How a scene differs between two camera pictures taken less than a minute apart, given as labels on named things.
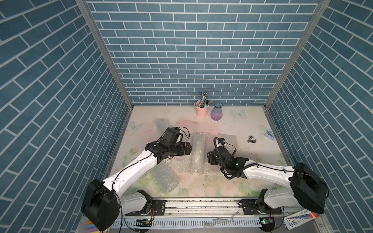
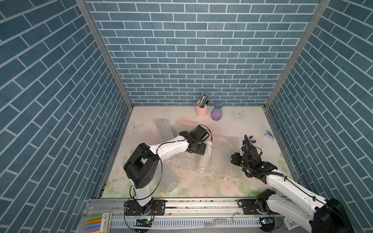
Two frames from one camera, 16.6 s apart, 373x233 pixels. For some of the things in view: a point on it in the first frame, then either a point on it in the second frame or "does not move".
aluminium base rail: x=230 y=209 does not move
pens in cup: x=204 y=102 does not move
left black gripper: x=182 y=151 -> x=202 y=150
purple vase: x=216 y=112 does not move
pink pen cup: x=201 y=112 does not move
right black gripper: x=211 y=158 -> x=234 y=159
